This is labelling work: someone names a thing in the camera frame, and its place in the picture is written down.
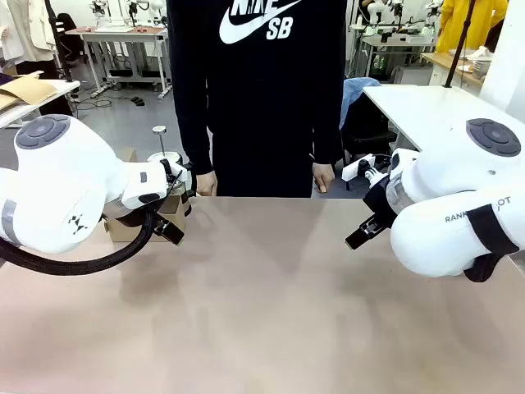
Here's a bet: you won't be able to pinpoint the person's left hand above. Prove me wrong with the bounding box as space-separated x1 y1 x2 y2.
312 163 337 195

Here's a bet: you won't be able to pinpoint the person in white coat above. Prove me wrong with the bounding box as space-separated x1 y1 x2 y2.
0 0 57 77

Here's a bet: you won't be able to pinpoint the person's left forearm black sleeve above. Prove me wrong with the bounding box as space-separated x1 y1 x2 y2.
308 98 345 166

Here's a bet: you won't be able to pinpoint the person's right hand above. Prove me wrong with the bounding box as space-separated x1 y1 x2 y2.
195 169 219 196

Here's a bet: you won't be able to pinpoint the person's right forearm black sleeve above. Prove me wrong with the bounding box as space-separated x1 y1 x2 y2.
175 98 215 176

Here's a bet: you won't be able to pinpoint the person in black Nike hoodie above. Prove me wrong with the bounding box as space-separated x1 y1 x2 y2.
166 0 348 199

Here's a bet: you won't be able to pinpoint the large white side table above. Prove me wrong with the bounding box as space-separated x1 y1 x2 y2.
362 84 525 153

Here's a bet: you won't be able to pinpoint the brown cardboard cup carrier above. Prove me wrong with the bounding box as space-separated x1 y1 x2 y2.
103 193 186 244

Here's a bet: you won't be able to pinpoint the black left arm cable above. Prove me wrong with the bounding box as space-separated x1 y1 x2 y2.
0 209 165 277

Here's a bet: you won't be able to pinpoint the blue cloth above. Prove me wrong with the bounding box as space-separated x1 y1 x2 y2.
340 76 383 129

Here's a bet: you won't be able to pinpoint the black pole stand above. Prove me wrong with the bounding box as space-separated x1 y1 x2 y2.
444 0 477 89

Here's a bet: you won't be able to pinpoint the black office chair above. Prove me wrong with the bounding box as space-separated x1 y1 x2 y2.
340 96 399 167

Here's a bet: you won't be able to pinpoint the round-top metal stand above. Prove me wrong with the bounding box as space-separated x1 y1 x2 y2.
152 125 169 158

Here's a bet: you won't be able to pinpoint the wooden background table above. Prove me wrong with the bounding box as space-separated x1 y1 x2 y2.
420 45 493 89

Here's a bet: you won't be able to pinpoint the flat brown cardboard sheets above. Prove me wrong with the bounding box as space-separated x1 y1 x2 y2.
0 70 62 112

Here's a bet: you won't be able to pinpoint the white desk with metal legs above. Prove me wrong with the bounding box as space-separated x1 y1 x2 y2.
64 25 173 100

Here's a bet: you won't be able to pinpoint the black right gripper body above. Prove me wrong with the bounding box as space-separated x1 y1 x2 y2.
362 179 398 231

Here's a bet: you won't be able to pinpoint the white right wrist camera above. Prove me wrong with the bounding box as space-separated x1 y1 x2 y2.
341 153 389 182

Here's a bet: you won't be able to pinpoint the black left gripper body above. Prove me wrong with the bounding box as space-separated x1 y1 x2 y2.
179 161 199 217

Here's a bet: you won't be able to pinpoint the person in yellow coat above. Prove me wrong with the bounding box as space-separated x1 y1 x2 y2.
434 0 509 54

